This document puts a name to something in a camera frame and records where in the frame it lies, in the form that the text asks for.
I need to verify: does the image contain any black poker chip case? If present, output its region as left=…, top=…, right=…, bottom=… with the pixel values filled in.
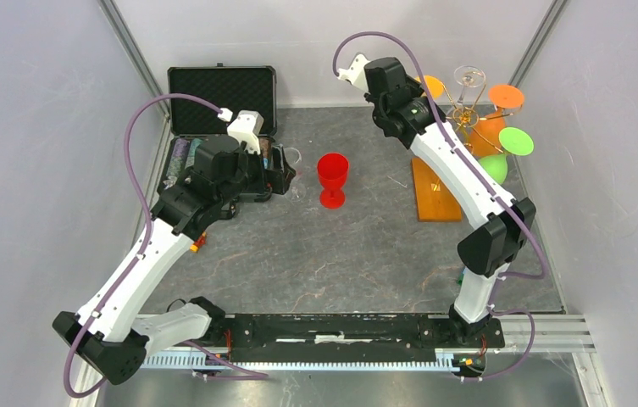
left=157, top=64, right=278, bottom=202

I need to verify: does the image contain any clear wine glass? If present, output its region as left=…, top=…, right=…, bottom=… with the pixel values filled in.
left=284, top=147, right=307, bottom=203

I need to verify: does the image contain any purple cable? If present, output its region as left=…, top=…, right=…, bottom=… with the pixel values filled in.
left=62, top=92, right=225, bottom=400
left=332, top=31, right=547, bottom=383

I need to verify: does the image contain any yellow wine glass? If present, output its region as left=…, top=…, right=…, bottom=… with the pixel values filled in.
left=424, top=75, right=445, bottom=101

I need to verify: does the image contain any orange wine glass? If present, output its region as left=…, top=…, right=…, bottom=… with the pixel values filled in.
left=467, top=84, right=525, bottom=158

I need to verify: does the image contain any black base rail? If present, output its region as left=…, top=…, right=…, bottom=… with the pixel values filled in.
left=142, top=313, right=508, bottom=374

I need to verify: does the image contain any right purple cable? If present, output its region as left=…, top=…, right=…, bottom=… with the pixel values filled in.
left=332, top=31, right=547, bottom=383

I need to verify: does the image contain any red wine glass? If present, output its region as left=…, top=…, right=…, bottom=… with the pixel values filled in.
left=316, top=153, right=349, bottom=209

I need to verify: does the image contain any gold wire glass rack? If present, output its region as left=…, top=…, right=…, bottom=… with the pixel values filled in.
left=411, top=84, right=522, bottom=223

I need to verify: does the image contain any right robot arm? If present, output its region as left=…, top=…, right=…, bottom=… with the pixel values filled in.
left=363, top=57, right=536, bottom=346

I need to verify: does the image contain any green wine glass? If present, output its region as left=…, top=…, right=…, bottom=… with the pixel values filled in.
left=479, top=127, right=535, bottom=184

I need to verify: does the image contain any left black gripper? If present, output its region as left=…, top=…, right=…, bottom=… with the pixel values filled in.
left=217, top=141, right=295, bottom=205

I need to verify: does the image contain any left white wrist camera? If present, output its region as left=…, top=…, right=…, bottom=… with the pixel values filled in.
left=218, top=108, right=264, bottom=154

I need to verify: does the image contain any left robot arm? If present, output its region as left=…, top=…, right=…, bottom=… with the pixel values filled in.
left=53, top=135, right=296, bottom=385

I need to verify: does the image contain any toy brick car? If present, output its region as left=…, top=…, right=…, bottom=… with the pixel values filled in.
left=189, top=232, right=207, bottom=253

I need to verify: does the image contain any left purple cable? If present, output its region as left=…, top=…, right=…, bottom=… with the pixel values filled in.
left=62, top=92, right=225, bottom=400

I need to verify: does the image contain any clear glass on rack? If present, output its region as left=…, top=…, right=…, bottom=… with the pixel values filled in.
left=453, top=65, right=486, bottom=107

